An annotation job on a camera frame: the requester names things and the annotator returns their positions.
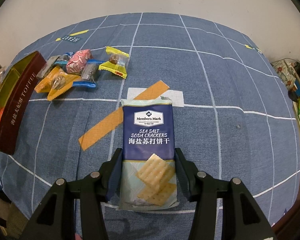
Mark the gold and red toffee tin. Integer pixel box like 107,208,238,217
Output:
0,51,46,155

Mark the orange nut snack packet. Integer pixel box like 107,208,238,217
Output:
34,66,81,101

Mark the yellow-edged date candy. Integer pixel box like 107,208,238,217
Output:
98,46,129,79

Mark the navy soda cracker packet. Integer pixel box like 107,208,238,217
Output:
119,98,179,211

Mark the grey sesame bar packet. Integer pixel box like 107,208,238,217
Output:
36,55,60,80

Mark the blue-edged dark sesame candy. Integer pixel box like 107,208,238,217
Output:
72,59,104,89

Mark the pink patterned candy packet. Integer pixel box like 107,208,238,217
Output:
66,49,93,74

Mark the blue grid tablecloth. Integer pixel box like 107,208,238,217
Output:
0,12,300,240

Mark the blue chocolate candy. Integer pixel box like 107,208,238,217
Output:
54,52,75,67

